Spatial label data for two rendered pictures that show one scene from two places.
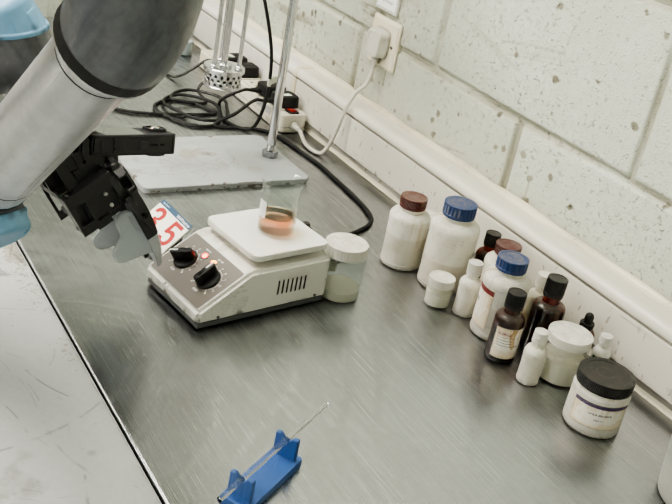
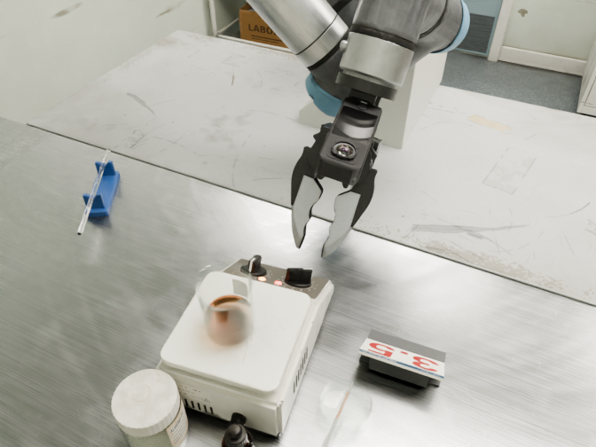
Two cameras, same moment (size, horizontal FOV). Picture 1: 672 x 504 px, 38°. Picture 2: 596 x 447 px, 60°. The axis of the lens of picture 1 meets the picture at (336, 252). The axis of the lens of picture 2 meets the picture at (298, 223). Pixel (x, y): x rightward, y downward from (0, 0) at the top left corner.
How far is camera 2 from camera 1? 144 cm
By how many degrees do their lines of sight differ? 106
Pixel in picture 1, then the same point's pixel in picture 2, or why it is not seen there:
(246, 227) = (261, 309)
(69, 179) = not seen: hidden behind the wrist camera
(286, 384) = (133, 270)
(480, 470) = not seen: outside the picture
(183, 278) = (280, 272)
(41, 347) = not seen: hidden behind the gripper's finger
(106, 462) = (192, 162)
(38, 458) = (224, 148)
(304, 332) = (155, 338)
